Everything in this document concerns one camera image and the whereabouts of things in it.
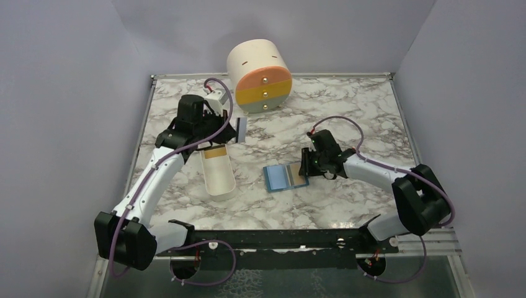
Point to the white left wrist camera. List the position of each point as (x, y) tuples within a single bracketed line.
[(214, 102)]

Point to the blue leather card holder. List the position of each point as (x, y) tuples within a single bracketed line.
[(276, 178)]

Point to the long white card tray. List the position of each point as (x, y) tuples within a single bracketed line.
[(218, 174)]

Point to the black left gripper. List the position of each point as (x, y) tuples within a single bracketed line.
[(229, 133)]

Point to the gold card in tray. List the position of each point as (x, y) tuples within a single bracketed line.
[(215, 152)]

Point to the round three-drawer mini cabinet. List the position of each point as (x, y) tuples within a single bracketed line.
[(261, 80)]

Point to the gold credit card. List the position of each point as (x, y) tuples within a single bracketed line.
[(294, 177)]

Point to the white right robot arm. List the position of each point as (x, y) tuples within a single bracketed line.
[(420, 200)]

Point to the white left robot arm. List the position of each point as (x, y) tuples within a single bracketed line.
[(125, 235)]

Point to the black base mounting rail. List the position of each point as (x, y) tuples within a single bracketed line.
[(278, 249)]

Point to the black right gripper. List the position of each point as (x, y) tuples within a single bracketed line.
[(306, 169)]

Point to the silver magnetic stripe card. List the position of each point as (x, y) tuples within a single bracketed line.
[(241, 127)]

